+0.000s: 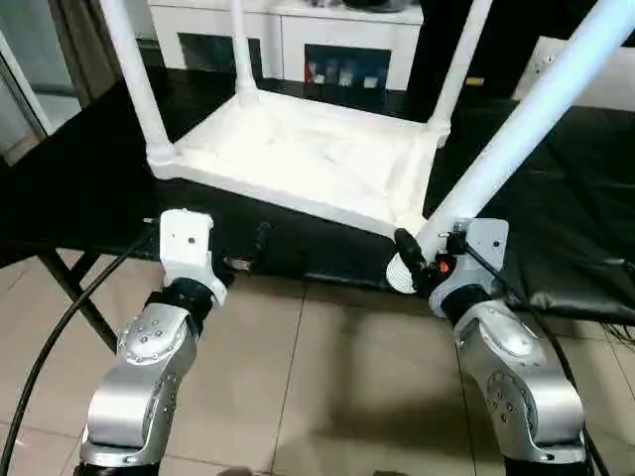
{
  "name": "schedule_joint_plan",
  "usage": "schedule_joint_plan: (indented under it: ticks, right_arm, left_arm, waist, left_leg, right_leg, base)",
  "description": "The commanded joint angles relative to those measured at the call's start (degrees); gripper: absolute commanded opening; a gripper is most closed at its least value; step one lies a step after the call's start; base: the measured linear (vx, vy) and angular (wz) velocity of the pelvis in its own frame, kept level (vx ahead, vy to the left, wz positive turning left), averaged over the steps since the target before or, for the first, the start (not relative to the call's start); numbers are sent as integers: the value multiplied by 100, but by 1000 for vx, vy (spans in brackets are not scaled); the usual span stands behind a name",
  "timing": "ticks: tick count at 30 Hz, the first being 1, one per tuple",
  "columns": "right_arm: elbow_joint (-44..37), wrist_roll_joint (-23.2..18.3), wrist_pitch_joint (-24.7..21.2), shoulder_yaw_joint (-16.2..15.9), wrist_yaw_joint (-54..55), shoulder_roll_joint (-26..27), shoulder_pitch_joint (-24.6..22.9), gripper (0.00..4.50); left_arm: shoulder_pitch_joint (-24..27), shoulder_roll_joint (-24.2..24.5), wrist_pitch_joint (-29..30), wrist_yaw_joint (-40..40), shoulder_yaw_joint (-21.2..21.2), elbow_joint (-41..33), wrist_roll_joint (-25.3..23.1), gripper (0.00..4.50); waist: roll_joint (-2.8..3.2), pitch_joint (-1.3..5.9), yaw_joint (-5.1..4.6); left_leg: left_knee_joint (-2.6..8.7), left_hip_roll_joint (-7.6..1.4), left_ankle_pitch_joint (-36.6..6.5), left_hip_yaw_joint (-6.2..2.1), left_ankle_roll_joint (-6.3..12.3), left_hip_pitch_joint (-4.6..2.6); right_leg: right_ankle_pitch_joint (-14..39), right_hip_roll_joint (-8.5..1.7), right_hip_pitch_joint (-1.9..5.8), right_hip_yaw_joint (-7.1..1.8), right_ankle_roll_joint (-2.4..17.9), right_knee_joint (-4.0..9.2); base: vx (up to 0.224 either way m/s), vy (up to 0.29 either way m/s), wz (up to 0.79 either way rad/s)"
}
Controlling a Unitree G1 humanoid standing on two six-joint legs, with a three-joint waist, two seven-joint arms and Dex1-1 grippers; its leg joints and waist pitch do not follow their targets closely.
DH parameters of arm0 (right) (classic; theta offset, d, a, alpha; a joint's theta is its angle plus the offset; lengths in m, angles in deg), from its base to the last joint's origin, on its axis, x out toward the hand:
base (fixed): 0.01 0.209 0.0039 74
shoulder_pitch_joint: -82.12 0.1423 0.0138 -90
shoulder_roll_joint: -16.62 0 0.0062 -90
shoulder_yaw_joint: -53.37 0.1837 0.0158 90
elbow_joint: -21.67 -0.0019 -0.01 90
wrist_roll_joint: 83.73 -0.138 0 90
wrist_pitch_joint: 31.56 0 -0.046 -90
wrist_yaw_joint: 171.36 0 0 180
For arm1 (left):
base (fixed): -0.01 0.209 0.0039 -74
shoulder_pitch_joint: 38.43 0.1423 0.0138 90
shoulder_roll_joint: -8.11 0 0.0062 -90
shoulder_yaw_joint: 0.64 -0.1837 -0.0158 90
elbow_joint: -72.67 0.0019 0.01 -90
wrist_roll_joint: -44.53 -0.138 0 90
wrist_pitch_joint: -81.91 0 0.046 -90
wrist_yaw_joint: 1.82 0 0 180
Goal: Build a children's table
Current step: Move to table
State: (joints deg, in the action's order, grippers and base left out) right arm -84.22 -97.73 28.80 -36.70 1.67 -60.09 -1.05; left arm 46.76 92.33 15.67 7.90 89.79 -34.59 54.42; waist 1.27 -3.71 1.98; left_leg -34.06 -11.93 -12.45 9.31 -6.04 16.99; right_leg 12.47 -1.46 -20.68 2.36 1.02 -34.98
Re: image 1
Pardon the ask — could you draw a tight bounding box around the black work mat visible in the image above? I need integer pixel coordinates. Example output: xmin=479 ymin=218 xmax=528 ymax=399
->
xmin=0 ymin=64 xmax=635 ymax=325

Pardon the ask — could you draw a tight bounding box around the white cabinet with glass doors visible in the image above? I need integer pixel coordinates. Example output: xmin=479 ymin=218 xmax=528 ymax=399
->
xmin=147 ymin=0 xmax=427 ymax=93

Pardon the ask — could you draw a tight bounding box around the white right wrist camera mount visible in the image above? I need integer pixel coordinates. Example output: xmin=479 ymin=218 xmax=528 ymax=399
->
xmin=437 ymin=217 xmax=512 ymax=318

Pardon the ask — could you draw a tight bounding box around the black work table foot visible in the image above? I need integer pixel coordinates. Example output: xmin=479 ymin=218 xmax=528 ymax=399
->
xmin=38 ymin=248 xmax=122 ymax=356

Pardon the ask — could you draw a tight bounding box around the grey curtain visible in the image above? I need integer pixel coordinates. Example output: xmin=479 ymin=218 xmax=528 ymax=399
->
xmin=48 ymin=0 xmax=128 ymax=108

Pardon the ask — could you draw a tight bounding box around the white plastic table top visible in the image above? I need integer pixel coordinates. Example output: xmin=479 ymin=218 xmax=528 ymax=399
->
xmin=148 ymin=87 xmax=454 ymax=246

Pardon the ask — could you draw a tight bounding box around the white plastic table leg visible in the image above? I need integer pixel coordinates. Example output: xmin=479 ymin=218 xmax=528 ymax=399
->
xmin=228 ymin=0 xmax=263 ymax=108
xmin=385 ymin=0 xmax=635 ymax=298
xmin=97 ymin=0 xmax=180 ymax=178
xmin=427 ymin=0 xmax=496 ymax=148

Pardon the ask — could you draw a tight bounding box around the black cabinet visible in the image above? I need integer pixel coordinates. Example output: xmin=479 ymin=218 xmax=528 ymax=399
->
xmin=405 ymin=0 xmax=635 ymax=100

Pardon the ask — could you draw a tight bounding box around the white plastic bag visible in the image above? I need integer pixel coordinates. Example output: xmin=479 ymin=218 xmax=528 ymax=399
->
xmin=512 ymin=34 xmax=635 ymax=113

